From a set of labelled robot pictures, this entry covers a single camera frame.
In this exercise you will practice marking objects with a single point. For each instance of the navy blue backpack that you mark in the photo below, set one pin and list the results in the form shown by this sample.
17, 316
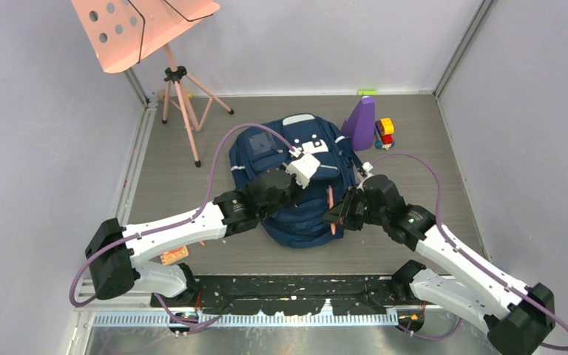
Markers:
255, 151

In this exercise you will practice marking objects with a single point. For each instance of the pink music stand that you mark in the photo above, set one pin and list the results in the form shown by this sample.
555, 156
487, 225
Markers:
123, 33

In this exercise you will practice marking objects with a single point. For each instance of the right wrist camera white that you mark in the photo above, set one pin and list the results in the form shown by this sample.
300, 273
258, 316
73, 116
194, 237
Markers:
364, 172

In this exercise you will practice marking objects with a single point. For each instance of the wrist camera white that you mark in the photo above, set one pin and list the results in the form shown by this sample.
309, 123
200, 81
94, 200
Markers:
303, 166
364, 172

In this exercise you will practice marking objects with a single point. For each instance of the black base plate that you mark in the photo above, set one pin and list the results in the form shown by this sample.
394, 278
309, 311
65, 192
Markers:
292, 295

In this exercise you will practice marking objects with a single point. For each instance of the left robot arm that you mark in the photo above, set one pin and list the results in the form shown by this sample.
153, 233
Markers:
120, 258

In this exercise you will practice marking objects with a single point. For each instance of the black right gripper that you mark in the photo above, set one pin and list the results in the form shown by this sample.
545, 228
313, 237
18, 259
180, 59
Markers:
342, 214

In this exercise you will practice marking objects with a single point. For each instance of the toy block car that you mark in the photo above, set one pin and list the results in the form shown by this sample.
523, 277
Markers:
384, 130

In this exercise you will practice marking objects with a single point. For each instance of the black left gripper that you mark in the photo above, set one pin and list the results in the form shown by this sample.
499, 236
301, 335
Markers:
296, 188

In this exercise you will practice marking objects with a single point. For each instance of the orange spiral notepad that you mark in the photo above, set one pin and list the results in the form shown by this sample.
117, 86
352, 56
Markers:
174, 255

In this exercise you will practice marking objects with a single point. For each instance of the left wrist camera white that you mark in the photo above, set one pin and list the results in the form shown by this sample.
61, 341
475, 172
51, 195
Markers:
303, 166

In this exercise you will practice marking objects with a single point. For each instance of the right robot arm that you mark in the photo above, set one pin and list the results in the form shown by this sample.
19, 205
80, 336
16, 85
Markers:
515, 317

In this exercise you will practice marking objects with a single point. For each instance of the purple metronome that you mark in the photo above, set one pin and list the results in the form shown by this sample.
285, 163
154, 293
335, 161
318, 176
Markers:
359, 127

